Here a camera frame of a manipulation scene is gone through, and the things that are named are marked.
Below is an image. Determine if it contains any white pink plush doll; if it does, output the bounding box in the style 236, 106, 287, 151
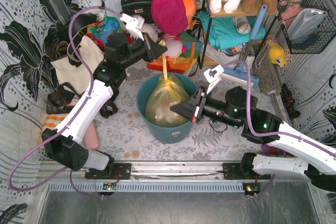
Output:
162, 34, 186, 59

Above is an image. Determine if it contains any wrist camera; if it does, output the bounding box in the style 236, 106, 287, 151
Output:
204, 65, 224, 94
120, 13, 144, 41

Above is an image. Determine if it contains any orange plush toy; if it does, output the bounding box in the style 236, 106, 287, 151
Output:
182, 0, 196, 30

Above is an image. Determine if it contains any silver foil pouch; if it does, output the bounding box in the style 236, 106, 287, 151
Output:
287, 8, 328, 40

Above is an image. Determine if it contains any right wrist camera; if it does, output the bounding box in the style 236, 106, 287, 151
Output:
204, 65, 224, 94

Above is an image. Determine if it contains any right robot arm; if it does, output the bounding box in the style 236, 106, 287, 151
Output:
170, 87, 335, 192

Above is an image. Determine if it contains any magenta cloth bag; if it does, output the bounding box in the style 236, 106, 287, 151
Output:
151, 0, 188, 35

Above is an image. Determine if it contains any teal folded cloth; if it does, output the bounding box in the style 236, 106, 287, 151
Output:
198, 11, 266, 49

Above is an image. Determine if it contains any purple cable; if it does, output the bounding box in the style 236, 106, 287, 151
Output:
7, 6, 124, 198
220, 60, 336, 198

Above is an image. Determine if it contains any pink glasses case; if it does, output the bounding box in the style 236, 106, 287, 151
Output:
83, 122, 99, 150

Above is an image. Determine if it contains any black leather handbag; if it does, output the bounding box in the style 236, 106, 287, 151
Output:
121, 0, 154, 24

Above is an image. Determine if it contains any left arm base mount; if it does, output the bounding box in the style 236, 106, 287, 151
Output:
85, 163, 131, 180

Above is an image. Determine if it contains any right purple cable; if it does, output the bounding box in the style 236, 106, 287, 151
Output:
220, 60, 336, 198

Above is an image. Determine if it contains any yellow duck plush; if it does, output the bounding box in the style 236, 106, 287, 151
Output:
266, 37, 285, 67

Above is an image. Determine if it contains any black wire basket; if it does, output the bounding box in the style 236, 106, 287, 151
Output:
277, 0, 333, 55

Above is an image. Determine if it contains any colourful printed bag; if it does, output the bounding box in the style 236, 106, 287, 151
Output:
86, 16, 122, 51

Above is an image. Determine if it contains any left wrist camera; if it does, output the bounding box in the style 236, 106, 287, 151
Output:
120, 13, 144, 41

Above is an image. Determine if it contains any wooden metal shelf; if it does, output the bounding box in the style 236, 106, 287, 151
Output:
198, 0, 264, 69

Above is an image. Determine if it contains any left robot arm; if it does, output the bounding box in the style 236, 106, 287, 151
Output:
42, 33, 167, 176

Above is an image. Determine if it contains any brown patterned bag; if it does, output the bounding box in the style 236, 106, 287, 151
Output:
46, 82, 118, 119

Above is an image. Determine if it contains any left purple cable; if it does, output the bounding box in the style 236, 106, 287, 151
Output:
7, 6, 124, 198

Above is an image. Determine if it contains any rainbow striped cloth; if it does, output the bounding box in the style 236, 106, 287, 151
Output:
146, 31, 204, 74

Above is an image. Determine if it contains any orange checkered cloth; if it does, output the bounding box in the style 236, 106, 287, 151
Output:
39, 113, 68, 143

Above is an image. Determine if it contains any blue floor mop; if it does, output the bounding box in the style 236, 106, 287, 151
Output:
220, 5, 267, 85

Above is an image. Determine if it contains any teal trash bin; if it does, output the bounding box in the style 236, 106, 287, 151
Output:
136, 73, 197, 144

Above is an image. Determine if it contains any yellow trash bag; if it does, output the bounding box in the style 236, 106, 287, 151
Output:
144, 54, 190, 127

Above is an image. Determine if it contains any red purple sock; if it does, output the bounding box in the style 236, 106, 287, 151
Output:
261, 144, 291, 156

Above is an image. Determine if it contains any black orange toy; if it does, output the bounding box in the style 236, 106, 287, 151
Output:
280, 83, 301, 120

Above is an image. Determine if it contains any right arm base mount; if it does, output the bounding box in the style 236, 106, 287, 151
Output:
223, 163, 271, 180

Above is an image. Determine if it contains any black round hat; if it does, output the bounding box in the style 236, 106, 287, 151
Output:
57, 14, 98, 41

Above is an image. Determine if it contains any cream plush bear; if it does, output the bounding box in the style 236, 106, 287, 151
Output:
141, 23, 159, 42

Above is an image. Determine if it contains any beige dust mop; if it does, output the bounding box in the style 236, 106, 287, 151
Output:
253, 44, 281, 114

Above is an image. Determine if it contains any cream canvas tote bag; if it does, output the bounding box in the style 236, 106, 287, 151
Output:
51, 35, 104, 94

